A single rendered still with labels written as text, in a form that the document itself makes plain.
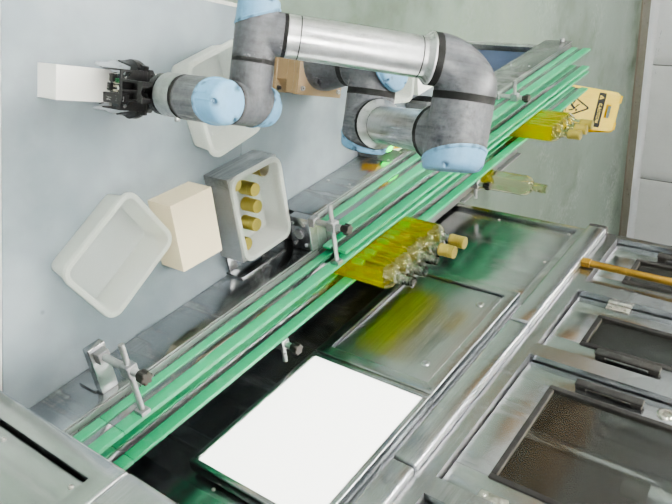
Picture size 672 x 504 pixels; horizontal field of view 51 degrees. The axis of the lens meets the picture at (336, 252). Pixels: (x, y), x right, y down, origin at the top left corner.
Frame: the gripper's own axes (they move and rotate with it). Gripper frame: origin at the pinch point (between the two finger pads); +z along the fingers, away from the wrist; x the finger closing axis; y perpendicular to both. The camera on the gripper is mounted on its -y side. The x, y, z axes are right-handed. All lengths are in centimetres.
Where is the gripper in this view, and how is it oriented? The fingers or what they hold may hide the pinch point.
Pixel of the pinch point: (107, 85)
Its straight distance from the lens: 144.6
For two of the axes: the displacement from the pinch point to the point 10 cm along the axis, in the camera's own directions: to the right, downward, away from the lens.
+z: -7.9, -2.2, 5.7
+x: -1.0, 9.7, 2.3
